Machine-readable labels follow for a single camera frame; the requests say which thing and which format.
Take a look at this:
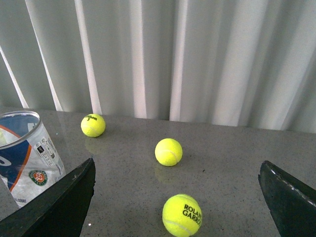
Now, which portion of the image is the Wilson 3 tennis ball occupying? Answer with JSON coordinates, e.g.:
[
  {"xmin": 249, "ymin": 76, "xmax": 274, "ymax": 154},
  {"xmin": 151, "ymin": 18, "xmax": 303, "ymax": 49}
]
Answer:
[{"xmin": 80, "ymin": 114, "xmax": 106, "ymax": 138}]

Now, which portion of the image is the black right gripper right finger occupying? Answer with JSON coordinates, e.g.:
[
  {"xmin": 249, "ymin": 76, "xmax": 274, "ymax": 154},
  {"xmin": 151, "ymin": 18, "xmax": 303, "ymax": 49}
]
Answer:
[{"xmin": 258, "ymin": 160, "xmax": 316, "ymax": 237}]

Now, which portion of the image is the clear Wilson tennis ball can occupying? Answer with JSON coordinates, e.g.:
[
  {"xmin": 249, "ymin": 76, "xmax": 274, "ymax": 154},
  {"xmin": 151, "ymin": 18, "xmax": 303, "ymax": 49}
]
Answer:
[{"xmin": 0, "ymin": 111, "xmax": 66, "ymax": 208}]

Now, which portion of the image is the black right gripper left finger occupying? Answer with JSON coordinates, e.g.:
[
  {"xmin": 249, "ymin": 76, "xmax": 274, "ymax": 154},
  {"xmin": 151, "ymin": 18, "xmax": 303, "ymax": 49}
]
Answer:
[{"xmin": 0, "ymin": 158, "xmax": 96, "ymax": 237}]

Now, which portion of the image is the plain yellow tennis ball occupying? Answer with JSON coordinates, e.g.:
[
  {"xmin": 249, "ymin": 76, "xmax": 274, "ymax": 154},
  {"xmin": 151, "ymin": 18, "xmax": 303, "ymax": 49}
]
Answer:
[{"xmin": 155, "ymin": 138, "xmax": 183, "ymax": 166}]

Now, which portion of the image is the Roland Garros tennis ball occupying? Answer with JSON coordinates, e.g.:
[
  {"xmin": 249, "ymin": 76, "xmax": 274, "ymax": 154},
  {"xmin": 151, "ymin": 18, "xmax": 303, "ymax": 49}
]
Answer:
[{"xmin": 162, "ymin": 194, "xmax": 202, "ymax": 237}]

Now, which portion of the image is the white pleated curtain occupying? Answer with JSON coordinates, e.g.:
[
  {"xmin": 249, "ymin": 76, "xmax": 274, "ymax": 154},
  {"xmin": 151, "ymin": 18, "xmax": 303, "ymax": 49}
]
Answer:
[{"xmin": 0, "ymin": 0, "xmax": 316, "ymax": 133}]

